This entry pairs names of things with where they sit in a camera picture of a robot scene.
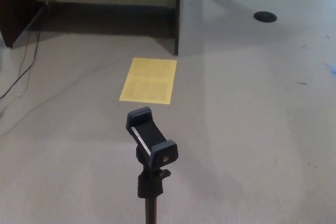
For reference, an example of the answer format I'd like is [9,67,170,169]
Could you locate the yellow paper sheet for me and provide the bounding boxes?
[118,57,177,105]

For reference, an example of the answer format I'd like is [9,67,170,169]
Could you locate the thin grey floor cable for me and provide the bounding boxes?
[0,58,133,137]

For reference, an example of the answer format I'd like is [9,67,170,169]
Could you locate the dark brown wooden desk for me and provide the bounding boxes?
[0,0,187,56]

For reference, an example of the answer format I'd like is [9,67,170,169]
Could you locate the black tripod with phone holder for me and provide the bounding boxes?
[125,106,179,224]

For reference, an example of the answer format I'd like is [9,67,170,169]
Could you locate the long black power cable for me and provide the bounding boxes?
[0,0,58,101]

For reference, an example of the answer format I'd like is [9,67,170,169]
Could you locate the black round floor cover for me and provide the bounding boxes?
[253,11,278,23]

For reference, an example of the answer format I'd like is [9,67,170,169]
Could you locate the thin black cable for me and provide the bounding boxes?
[0,39,31,99]

